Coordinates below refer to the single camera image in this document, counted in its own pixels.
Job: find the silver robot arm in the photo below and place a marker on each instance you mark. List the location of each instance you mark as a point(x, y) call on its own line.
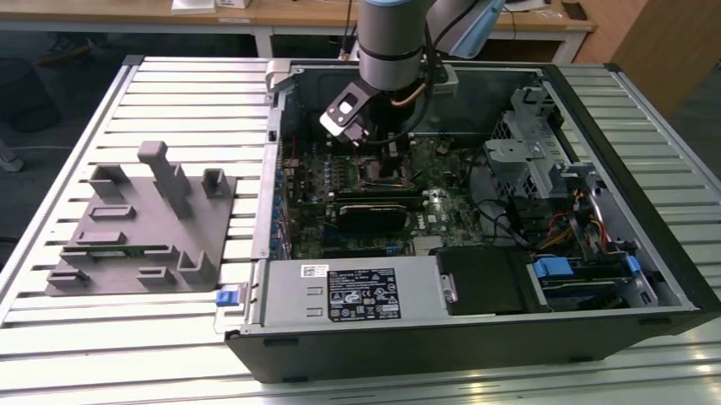
point(389, 50)

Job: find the CPU socket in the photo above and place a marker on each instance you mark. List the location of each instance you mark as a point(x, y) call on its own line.
point(366, 171)

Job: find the round coin cell battery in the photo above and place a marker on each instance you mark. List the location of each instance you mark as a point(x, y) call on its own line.
point(442, 147)

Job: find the black RAM slot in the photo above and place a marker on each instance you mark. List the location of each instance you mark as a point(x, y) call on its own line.
point(377, 201)
point(377, 197)
point(377, 193)
point(377, 205)

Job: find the metal drive cage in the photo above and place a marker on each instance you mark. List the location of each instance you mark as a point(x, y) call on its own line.
point(506, 154)

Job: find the black graphics card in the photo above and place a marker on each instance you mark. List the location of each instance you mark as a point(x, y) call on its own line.
point(369, 217)

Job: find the green motherboard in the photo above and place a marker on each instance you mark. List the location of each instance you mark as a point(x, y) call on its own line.
point(450, 219)

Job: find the grey case hinge block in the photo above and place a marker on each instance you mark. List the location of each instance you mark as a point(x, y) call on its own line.
point(278, 73)

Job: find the silver chipset heatsink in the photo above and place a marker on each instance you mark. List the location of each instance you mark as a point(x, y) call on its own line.
point(428, 244)

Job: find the black plastic bay cover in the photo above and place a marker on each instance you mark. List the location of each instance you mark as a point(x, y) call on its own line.
point(485, 282)

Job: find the white cardboard box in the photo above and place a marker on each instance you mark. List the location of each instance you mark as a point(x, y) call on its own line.
point(194, 6)
point(234, 3)

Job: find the small black device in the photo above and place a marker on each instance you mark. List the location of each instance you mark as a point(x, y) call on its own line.
point(575, 10)

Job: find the blue disk carrier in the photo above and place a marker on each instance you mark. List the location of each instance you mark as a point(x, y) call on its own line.
point(549, 269)

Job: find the silver power supply unit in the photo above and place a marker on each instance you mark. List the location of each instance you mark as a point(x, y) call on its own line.
point(293, 295)

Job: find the blue latch tab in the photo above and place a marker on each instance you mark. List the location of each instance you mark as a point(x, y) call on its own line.
point(227, 298)

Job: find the wooden cabinet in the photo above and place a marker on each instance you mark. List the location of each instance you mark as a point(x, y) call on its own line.
point(665, 50)

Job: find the wooden desk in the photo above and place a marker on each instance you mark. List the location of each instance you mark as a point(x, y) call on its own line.
point(141, 19)

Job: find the black PC case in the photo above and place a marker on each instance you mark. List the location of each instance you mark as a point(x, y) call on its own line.
point(394, 354)

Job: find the green RAM stick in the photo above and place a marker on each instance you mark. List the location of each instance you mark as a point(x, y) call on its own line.
point(133, 251)

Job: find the grey parts rack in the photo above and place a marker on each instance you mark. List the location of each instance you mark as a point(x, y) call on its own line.
point(130, 261)

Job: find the black waste bin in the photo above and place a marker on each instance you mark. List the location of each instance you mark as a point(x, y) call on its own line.
point(28, 93)

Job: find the white desk foot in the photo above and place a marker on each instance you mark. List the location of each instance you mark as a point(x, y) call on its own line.
point(8, 158)

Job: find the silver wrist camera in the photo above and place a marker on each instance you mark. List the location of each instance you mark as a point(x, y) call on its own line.
point(448, 78)
point(345, 105)

